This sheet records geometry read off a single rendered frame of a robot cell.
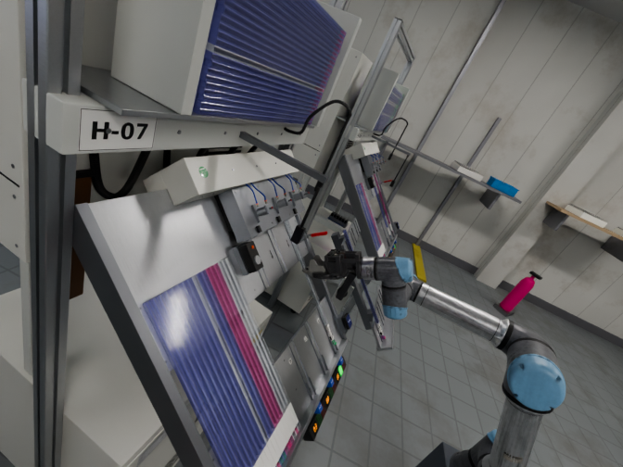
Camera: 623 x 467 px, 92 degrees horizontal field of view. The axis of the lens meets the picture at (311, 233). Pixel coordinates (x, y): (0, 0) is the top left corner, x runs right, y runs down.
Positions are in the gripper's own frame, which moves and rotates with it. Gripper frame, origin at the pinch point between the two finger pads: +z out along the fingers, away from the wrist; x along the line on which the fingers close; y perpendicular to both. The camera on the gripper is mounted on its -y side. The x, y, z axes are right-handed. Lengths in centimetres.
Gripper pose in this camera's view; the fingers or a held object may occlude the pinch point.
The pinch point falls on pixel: (307, 271)
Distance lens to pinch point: 107.1
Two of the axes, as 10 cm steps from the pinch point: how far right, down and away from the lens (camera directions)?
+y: -1.2, -9.6, -2.5
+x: -3.8, 2.8, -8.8
